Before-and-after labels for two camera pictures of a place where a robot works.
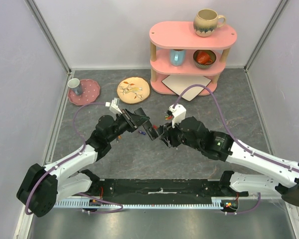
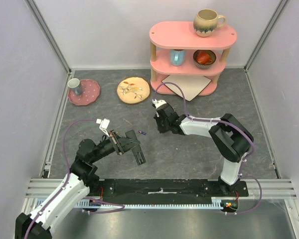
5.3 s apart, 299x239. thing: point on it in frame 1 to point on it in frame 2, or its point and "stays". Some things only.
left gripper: [128, 117] to [127, 144]
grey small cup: [74, 83] stays
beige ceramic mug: [206, 21] stays
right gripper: [165, 134] to [162, 122]
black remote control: [151, 132] to [137, 150]
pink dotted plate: [90, 91] stays
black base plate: [154, 190] stays
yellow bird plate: [133, 90] stays
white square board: [177, 82] stays
